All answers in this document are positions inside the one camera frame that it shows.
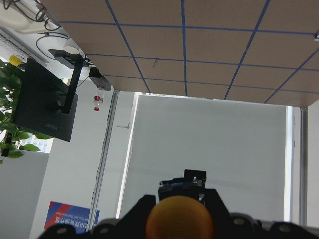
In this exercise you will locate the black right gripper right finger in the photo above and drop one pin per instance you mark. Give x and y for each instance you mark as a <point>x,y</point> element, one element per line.
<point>229,225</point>

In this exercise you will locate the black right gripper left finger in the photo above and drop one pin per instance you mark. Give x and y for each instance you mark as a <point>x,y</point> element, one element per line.
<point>131,226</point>

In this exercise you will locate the yellow push button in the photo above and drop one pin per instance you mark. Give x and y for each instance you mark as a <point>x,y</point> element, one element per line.
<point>181,212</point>

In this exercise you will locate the blue red sign board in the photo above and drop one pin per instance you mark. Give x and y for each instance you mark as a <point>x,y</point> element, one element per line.
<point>60,213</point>

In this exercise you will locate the green potted plant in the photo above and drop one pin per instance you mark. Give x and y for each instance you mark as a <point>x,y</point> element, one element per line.
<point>11,135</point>

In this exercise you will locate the black computer monitor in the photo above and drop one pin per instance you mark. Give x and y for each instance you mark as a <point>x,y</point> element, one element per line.
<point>45,104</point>

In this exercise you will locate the aluminium frame post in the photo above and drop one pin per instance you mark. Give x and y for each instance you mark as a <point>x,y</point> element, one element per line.
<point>102,163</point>

